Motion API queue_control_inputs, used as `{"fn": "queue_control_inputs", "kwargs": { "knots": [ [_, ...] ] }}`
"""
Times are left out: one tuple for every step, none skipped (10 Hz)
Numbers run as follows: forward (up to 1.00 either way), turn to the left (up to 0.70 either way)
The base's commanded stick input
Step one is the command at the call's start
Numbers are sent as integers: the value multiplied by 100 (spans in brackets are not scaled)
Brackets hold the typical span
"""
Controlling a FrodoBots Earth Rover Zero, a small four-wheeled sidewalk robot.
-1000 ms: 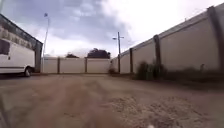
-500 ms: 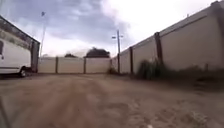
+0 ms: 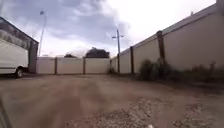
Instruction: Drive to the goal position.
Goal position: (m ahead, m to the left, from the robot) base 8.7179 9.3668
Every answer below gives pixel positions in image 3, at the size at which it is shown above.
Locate pale wall with brown posts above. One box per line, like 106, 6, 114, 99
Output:
109, 0, 224, 75

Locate bushes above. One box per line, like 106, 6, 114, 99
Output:
138, 58, 224, 84

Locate street lamp pole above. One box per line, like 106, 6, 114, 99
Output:
37, 10, 47, 58

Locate brown dirt road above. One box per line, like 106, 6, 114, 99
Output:
0, 72, 224, 128

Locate white van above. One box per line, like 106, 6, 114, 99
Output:
0, 38, 30, 79

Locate dark shed building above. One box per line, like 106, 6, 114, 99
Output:
0, 16, 40, 74

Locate utility pole with crossarm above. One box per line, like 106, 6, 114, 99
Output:
111, 29, 125, 54

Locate pale end wall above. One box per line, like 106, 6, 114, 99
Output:
35, 56, 112, 75

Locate dark treetops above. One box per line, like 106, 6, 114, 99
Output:
63, 47, 111, 59

